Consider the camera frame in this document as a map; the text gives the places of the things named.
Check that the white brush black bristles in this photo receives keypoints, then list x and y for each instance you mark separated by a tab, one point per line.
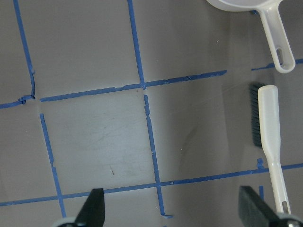
265	124

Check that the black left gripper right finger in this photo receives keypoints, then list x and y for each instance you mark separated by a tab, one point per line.
253	211

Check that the white plastic dustpan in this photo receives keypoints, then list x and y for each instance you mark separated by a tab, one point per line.
273	26

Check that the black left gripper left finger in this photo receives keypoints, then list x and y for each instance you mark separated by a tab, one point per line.
92	213

